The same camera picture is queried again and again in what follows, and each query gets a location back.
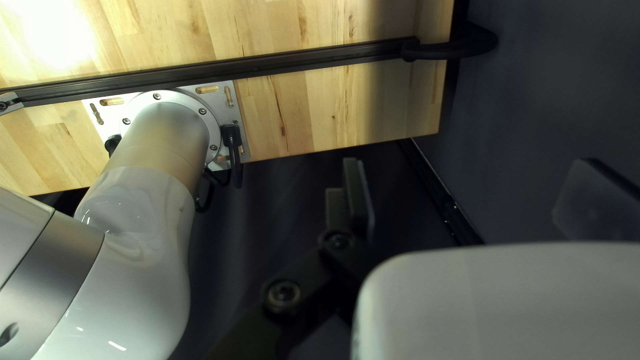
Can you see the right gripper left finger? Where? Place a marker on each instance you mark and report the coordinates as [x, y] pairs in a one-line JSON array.
[[340, 250]]

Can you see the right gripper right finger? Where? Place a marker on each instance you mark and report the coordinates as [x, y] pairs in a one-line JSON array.
[[600, 210]]

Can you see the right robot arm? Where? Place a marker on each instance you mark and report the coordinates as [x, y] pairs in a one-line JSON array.
[[150, 150]]

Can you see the black frame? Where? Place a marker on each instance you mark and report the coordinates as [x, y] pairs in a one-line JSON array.
[[250, 66]]

